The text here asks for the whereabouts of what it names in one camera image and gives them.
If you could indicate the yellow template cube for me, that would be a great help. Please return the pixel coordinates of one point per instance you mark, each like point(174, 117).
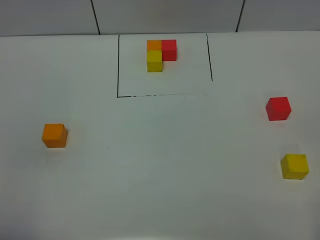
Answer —
point(154, 61)

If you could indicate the red template cube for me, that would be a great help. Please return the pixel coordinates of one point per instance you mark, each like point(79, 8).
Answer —
point(169, 49)

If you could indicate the orange template cube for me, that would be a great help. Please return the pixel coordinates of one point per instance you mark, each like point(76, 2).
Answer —
point(154, 45)

